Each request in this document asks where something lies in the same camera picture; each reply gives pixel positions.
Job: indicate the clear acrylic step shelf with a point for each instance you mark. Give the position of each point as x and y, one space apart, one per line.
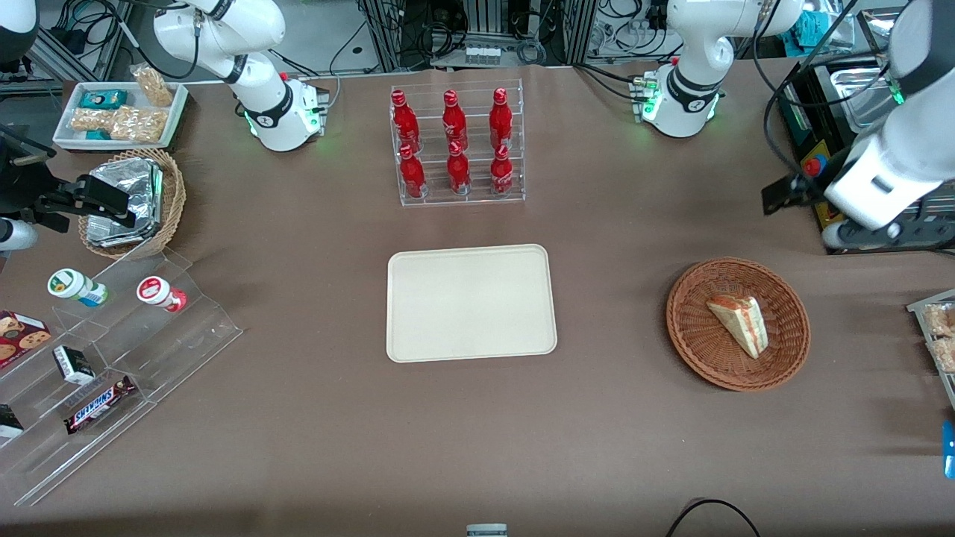
179 328

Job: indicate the dark brown wicker basket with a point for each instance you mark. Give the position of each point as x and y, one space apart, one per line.
701 335

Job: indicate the silver foil wrapped package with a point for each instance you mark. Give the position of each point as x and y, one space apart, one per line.
134 190

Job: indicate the light tan wicker basket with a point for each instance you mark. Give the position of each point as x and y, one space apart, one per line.
173 201

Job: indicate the black snack box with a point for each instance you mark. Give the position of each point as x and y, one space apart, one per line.
9 422

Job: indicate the yellow emergency stop box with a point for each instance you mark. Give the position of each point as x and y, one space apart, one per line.
815 165

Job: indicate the blue plastic object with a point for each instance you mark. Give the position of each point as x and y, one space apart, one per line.
949 449

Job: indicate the red lid yogurt cup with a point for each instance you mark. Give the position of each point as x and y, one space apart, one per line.
160 293

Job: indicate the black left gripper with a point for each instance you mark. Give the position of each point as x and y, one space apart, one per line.
805 191

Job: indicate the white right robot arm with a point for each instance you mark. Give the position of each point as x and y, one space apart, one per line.
268 108

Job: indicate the aluminium equipment rack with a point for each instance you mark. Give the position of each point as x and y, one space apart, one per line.
515 26

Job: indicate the clear bag of peanuts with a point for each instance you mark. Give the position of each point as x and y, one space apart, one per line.
154 86

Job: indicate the cream plastic serving tray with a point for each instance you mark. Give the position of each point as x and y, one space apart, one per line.
470 302

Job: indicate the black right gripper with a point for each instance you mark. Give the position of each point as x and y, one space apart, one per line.
22 186

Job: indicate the stainless steel appliance tray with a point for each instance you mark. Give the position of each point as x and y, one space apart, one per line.
858 93

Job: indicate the white power strip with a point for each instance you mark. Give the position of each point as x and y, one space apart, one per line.
485 54

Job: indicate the clear bag of crackers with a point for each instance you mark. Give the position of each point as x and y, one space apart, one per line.
140 124
91 119

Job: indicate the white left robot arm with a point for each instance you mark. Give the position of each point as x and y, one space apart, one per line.
690 89

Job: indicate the teal snack box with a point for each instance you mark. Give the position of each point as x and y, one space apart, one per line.
103 98

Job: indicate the clear acrylic bottle rack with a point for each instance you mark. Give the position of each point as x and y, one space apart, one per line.
462 194

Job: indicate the white rectangular snack tray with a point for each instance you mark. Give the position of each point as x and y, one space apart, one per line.
175 112

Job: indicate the clear tray with pastries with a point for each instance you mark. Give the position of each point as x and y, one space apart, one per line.
938 335

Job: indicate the snickers chocolate bar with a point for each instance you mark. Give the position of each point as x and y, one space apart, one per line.
98 403

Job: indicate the red cookie box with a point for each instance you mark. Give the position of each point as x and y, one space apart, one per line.
19 337

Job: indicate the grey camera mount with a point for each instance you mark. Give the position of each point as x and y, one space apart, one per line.
486 530

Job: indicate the brown table cloth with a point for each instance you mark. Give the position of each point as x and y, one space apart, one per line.
477 447

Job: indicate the small black white box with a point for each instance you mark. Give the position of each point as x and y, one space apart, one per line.
73 364

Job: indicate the red cola bottle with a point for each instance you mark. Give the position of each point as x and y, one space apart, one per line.
453 123
412 175
405 123
501 173
501 119
458 171

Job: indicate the green lid yogurt cup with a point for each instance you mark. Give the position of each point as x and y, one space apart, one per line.
74 287

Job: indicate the triangle sandwich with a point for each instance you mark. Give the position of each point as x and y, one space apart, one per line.
740 322

